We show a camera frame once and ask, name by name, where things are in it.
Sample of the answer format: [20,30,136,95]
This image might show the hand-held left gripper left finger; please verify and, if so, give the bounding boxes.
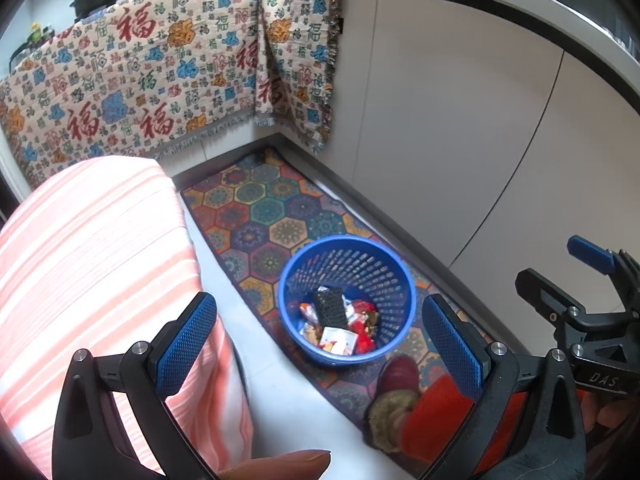
[51,291,219,480]

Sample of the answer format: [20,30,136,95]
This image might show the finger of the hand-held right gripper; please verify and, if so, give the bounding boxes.
[515,268,588,331]
[566,234,640,312]

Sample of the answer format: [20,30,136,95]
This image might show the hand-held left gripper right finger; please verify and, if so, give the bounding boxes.
[421,294,587,480]

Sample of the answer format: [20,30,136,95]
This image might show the red snack wrapper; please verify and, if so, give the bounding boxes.
[350,322,380,355]

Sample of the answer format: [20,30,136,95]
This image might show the white orange snack wrapper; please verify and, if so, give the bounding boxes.
[317,327,358,355]

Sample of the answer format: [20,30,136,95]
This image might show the yellow snack wrapper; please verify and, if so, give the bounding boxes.
[299,320,323,347]

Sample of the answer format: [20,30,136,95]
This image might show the black wrapper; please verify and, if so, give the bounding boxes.
[312,286,347,330]

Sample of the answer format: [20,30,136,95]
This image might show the blue plastic basket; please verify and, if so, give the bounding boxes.
[277,234,417,370]

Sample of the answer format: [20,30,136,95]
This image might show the person's right hand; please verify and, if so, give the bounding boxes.
[582,392,640,456]

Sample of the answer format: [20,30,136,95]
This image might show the person's left hand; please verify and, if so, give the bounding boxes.
[215,449,332,480]

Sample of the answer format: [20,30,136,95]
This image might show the maroon fur-trimmed slipper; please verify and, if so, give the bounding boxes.
[362,355,423,453]

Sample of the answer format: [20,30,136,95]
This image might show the orange pants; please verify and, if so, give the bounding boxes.
[397,372,531,478]

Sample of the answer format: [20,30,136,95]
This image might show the orange striped tablecloth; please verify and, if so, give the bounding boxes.
[0,156,256,480]

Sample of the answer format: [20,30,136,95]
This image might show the hexagon patterned rug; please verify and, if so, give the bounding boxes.
[180,147,523,478]

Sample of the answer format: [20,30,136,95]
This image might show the beige base cabinet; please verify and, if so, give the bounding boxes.
[320,0,640,361]

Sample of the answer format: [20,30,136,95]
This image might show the large printed blanket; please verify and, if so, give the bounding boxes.
[0,0,273,191]

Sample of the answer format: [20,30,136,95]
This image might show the narrow printed blanket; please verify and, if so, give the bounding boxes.
[252,0,343,155]

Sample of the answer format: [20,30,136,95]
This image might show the glass teapot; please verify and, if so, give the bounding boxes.
[7,42,31,73]

